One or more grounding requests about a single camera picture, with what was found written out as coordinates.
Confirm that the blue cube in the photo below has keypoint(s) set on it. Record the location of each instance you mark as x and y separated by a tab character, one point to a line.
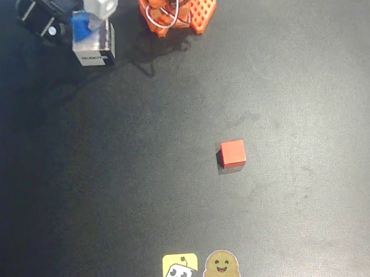
79	29

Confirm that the orange and white robot arm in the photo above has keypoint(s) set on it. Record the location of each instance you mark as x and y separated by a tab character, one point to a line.
204	8

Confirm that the white open box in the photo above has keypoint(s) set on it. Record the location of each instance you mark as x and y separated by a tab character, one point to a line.
95	54

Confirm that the red cube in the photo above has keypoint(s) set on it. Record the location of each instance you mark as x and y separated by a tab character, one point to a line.
234	153

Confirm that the black gripper-mounted webcam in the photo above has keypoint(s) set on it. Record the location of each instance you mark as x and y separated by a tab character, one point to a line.
47	14

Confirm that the yellow robot face sticker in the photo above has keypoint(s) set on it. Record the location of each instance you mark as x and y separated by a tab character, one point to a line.
180	270

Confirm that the hugging face emoji sticker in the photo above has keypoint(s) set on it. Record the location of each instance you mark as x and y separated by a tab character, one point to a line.
220	267

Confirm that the black table mat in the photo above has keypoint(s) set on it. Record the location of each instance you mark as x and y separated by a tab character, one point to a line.
307	199

